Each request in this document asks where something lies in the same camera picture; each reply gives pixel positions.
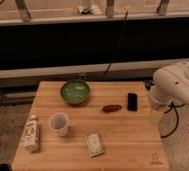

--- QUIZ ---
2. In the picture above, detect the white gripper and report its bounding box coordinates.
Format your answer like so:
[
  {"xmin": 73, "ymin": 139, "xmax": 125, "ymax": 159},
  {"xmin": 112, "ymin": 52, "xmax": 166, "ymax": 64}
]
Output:
[{"xmin": 148, "ymin": 86, "xmax": 172, "ymax": 125}]

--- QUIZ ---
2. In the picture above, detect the dark red pepper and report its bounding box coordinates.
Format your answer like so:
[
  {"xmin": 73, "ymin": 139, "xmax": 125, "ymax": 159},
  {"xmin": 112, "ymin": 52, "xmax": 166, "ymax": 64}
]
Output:
[{"xmin": 102, "ymin": 105, "xmax": 122, "ymax": 113}]

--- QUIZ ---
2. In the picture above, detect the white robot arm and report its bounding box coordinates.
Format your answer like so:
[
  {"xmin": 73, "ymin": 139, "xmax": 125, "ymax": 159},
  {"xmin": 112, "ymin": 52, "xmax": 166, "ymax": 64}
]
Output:
[{"xmin": 148, "ymin": 61, "xmax": 189, "ymax": 125}]

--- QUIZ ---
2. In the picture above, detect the white sponge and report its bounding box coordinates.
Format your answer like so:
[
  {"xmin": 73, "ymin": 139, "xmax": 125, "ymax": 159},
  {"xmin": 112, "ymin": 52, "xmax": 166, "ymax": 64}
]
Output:
[{"xmin": 86, "ymin": 133, "xmax": 104, "ymax": 157}]

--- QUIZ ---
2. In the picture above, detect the small black block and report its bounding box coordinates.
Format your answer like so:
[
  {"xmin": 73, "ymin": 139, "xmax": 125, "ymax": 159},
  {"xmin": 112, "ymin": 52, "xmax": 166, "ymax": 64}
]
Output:
[{"xmin": 127, "ymin": 93, "xmax": 138, "ymax": 111}]

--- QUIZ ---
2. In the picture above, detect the green bowl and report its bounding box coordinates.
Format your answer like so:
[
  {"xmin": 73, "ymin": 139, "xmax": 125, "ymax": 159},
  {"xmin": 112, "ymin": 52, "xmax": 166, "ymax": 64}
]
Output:
[{"xmin": 60, "ymin": 80, "xmax": 90, "ymax": 105}]

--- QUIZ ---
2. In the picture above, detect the translucent plastic cup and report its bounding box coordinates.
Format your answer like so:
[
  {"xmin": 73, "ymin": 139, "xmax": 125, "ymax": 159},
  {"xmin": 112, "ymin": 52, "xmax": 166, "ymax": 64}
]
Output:
[{"xmin": 48, "ymin": 112, "xmax": 69, "ymax": 137}]

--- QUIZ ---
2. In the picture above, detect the white crumpled packet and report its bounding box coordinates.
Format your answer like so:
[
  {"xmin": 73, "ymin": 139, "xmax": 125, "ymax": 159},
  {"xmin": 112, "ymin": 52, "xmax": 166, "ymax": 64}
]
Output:
[{"xmin": 24, "ymin": 115, "xmax": 39, "ymax": 152}]

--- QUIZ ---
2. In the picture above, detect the black object at corner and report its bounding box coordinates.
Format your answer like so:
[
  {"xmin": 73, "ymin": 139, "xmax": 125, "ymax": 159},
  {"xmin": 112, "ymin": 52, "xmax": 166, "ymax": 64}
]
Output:
[{"xmin": 0, "ymin": 163, "xmax": 12, "ymax": 171}]

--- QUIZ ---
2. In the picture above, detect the black cable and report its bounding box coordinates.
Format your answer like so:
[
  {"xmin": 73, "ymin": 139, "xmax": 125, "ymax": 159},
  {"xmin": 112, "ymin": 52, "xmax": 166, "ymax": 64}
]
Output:
[{"xmin": 99, "ymin": 9, "xmax": 130, "ymax": 81}]

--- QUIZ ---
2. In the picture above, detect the long dark bench rail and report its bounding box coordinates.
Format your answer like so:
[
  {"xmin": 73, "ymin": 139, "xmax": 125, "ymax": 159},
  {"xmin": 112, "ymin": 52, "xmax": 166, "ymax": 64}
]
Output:
[{"xmin": 0, "ymin": 14, "xmax": 189, "ymax": 79}]

